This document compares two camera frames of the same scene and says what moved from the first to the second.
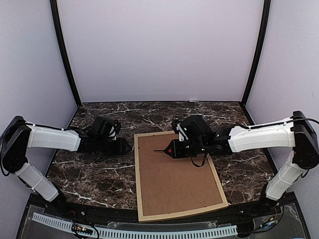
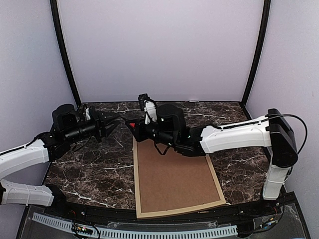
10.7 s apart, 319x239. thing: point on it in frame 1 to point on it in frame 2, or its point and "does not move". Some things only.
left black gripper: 120,148 to 100,127
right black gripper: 172,143 to 139,133
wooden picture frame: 168,187 does not move
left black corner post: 55,13 does not move
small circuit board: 81,229 does not move
